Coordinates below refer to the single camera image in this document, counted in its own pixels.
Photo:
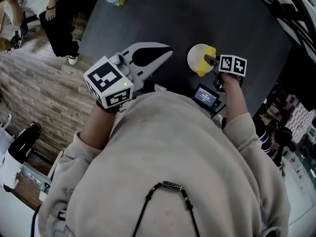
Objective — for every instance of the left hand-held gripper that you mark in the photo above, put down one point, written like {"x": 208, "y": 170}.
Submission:
{"x": 108, "y": 83}

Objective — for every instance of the yellow corn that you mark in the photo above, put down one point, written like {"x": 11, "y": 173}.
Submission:
{"x": 202, "y": 68}

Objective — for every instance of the person's right forearm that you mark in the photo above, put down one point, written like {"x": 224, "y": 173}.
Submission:
{"x": 234, "y": 102}

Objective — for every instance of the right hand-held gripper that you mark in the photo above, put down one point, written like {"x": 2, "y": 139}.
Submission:
{"x": 232, "y": 65}

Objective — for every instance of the dark metal railing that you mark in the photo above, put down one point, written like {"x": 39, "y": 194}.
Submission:
{"x": 287, "y": 7}

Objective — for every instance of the black device with screen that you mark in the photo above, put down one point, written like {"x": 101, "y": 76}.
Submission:
{"x": 205, "y": 96}

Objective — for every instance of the beige sweatshirt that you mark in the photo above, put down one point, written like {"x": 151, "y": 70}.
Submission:
{"x": 160, "y": 144}

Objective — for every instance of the white round plate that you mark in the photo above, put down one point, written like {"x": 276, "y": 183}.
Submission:
{"x": 195, "y": 57}

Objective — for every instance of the pink checkered bag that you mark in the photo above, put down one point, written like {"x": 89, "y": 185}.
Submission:
{"x": 301, "y": 117}

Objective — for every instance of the black bag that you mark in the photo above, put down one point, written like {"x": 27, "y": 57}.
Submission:
{"x": 24, "y": 142}

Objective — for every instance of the person's left forearm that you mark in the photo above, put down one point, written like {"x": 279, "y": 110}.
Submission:
{"x": 98, "y": 127}

